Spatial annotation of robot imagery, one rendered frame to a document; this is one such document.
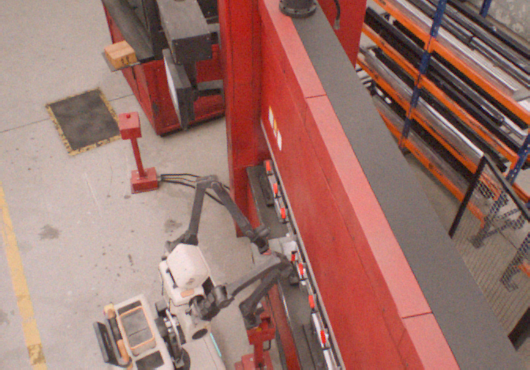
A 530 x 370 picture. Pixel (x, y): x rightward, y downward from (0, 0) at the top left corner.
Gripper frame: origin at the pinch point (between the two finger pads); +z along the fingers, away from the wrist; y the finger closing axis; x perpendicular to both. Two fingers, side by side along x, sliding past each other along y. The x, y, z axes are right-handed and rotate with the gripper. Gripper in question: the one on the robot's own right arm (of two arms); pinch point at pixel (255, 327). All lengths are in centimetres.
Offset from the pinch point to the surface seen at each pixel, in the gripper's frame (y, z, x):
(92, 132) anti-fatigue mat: -113, 49, 284
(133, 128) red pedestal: -50, -14, 193
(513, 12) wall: 380, 156, 339
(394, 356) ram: 58, -117, -84
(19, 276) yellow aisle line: -176, 34, 130
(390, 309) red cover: 61, -135, -76
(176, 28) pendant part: 19, -116, 146
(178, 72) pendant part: 7, -80, 153
